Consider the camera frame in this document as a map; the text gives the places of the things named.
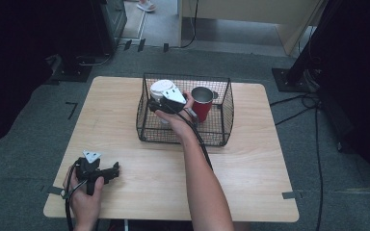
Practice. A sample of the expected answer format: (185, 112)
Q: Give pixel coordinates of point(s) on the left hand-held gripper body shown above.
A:
(89, 170)

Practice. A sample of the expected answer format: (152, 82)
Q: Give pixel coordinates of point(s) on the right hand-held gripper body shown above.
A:
(171, 104)

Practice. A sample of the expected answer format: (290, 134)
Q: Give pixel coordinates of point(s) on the clear cup with white lid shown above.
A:
(160, 88)

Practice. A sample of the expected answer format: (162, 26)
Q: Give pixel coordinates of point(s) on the red cup with steel inside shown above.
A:
(204, 110)

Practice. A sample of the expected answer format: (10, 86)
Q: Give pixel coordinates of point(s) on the person's right hand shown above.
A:
(181, 123)

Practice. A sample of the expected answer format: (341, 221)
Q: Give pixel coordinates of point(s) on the person's left hand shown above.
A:
(85, 203)

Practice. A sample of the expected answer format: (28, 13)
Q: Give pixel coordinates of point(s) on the grey tape piece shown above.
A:
(56, 190)
(290, 194)

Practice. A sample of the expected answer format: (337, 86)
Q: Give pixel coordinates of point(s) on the dark round sticker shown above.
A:
(215, 95)

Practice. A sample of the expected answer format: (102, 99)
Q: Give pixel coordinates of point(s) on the white table leg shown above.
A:
(126, 225)

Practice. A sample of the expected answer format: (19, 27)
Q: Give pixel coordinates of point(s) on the black stand base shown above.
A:
(74, 73)

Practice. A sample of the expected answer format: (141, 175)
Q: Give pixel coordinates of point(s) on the black cabinet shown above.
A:
(112, 22)

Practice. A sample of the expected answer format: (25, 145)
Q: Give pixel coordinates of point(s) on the beige wooden furniture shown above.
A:
(253, 9)

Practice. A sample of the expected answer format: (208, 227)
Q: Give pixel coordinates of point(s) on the dark curtain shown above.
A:
(363, 80)
(19, 64)

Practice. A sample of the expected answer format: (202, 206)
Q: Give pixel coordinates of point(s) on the black metal stand with base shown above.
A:
(297, 77)

